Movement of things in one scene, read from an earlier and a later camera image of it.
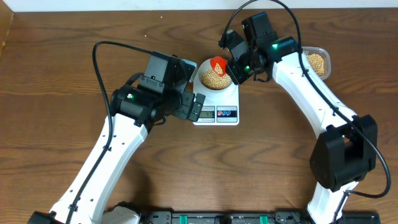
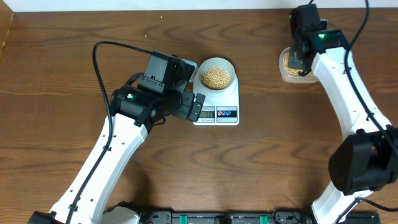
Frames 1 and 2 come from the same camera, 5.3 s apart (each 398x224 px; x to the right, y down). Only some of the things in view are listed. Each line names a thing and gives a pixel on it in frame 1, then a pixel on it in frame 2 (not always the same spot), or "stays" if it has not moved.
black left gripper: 182,111 stays
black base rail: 245,217 stays
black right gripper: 237,77 to 292,63
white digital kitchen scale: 220,108 stays
